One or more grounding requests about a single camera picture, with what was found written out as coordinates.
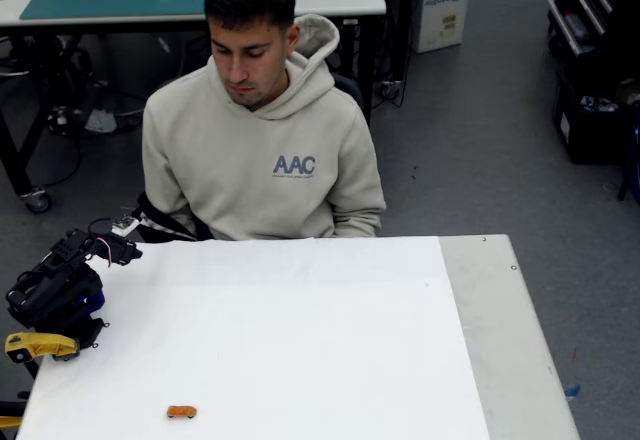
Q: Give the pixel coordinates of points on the small orange snack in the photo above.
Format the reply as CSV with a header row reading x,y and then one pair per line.
x,y
181,412

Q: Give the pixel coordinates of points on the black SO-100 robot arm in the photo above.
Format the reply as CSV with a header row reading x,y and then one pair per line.
x,y
50,290

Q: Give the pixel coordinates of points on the grey caster wheel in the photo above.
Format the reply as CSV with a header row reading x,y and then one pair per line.
x,y
37,201
390,90

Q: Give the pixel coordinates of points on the yellow black table clamp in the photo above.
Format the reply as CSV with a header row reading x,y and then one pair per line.
x,y
10,417
40,345

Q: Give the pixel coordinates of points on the white plastic bag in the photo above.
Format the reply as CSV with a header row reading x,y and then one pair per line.
x,y
101,121

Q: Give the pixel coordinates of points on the man in beige hoodie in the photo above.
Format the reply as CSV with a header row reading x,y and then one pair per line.
x,y
260,170

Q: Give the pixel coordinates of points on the white paper sheet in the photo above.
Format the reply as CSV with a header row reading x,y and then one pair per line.
x,y
280,340

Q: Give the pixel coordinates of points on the white workbench with black legs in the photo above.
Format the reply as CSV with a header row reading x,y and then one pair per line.
x,y
345,0

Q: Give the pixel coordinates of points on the white cardboard box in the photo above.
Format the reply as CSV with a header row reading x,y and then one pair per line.
x,y
445,15

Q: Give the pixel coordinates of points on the blue tape scrap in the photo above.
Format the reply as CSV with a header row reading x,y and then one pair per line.
x,y
573,391

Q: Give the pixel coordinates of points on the black storage bin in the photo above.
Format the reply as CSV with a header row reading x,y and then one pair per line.
x,y
590,135

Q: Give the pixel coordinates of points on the black drawer cabinet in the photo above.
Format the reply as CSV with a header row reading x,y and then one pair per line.
x,y
595,5

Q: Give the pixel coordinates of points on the small white camera board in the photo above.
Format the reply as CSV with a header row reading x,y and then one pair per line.
x,y
124,226

